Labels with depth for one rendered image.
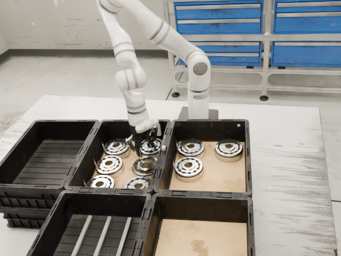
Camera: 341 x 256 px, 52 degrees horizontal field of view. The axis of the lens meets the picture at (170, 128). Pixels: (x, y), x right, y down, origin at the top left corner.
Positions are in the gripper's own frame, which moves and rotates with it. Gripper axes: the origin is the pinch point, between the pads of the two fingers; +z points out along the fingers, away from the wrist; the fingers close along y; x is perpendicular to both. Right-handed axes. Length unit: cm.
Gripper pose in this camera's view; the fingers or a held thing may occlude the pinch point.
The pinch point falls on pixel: (144, 150)
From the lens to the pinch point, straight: 137.7
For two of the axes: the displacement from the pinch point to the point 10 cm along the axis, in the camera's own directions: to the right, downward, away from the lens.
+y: -8.1, 4.0, -4.2
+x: 5.7, 4.2, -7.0
